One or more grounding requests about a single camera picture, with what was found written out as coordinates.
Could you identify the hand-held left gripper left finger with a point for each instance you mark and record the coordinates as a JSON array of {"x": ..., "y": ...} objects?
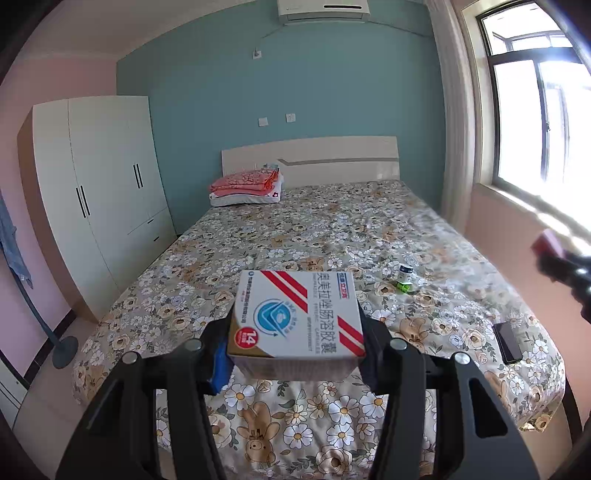
[{"x": 220, "y": 364}]

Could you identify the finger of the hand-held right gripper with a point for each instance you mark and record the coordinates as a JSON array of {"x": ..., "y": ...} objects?
[{"x": 572, "y": 277}]

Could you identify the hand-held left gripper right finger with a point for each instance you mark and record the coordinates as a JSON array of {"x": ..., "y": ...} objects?
[{"x": 375, "y": 353}]

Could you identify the small red box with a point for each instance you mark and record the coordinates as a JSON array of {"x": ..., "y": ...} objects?
[{"x": 549, "y": 242}]

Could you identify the white medicine box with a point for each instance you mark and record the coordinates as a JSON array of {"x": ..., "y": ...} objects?
[{"x": 295, "y": 318}]

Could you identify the green plastic item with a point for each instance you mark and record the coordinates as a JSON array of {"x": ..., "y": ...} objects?
[{"x": 403, "y": 286}]

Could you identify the white bottle with blue label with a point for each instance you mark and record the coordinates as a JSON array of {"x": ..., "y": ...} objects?
[{"x": 406, "y": 273}]

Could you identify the black smartphone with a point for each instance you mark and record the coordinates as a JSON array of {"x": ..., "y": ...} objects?
[{"x": 508, "y": 342}]

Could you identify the bed with floral cover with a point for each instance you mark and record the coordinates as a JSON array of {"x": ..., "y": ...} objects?
[{"x": 332, "y": 230}]

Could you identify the stand with round base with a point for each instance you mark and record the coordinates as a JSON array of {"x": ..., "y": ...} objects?
[{"x": 64, "y": 353}]

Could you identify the window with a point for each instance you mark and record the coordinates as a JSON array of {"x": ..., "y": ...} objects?
[{"x": 540, "y": 106}]

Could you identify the folded red cloth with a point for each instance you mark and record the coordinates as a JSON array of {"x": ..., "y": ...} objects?
[{"x": 244, "y": 182}]

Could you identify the cream curtain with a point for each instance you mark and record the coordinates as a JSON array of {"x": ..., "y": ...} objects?
[{"x": 455, "y": 120}]

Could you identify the cream bed headboard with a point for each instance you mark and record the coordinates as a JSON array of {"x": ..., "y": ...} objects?
[{"x": 332, "y": 161}]

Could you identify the white wardrobe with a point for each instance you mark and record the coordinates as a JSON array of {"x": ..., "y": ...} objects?
[{"x": 106, "y": 198}]

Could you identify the white low cabinet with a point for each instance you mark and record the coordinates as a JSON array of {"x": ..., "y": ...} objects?
[{"x": 10, "y": 392}]

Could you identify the blue hanging cloth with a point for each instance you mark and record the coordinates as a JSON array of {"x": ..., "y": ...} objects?
[{"x": 14, "y": 244}]

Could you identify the white air conditioner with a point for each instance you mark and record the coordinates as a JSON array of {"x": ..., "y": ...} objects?
[{"x": 323, "y": 11}]

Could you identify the wall power socket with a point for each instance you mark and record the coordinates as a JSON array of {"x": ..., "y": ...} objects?
[{"x": 256, "y": 54}]

